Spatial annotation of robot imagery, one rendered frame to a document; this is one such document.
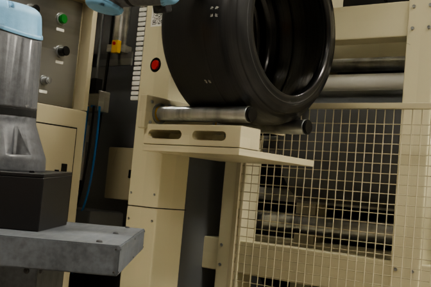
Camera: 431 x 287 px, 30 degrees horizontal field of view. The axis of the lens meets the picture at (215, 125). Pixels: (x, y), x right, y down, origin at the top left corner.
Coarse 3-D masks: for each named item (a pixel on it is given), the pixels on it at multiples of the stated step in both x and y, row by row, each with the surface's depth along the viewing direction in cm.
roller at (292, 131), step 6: (294, 120) 240; (300, 120) 238; (306, 120) 237; (246, 126) 250; (252, 126) 248; (258, 126) 247; (264, 126) 245; (270, 126) 244; (276, 126) 243; (282, 126) 241; (288, 126) 240; (294, 126) 238; (300, 126) 237; (306, 126) 237; (264, 132) 247; (270, 132) 245; (276, 132) 244; (282, 132) 242; (288, 132) 241; (294, 132) 239; (300, 132) 238; (306, 132) 237
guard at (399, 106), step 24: (384, 120) 243; (408, 144) 238; (240, 168) 275; (312, 168) 257; (408, 168) 237; (240, 192) 275; (264, 192) 268; (408, 216) 235; (384, 240) 238; (312, 264) 254
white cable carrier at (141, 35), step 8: (144, 8) 257; (144, 16) 258; (144, 24) 256; (144, 32) 256; (136, 48) 257; (136, 56) 257; (136, 64) 257; (136, 72) 256; (136, 80) 256; (136, 88) 255; (136, 96) 255
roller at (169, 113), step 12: (156, 108) 237; (168, 108) 234; (180, 108) 231; (192, 108) 228; (204, 108) 225; (216, 108) 222; (228, 108) 220; (240, 108) 217; (252, 108) 216; (168, 120) 235; (180, 120) 232; (192, 120) 229; (204, 120) 226; (216, 120) 223; (228, 120) 220; (240, 120) 217; (252, 120) 216
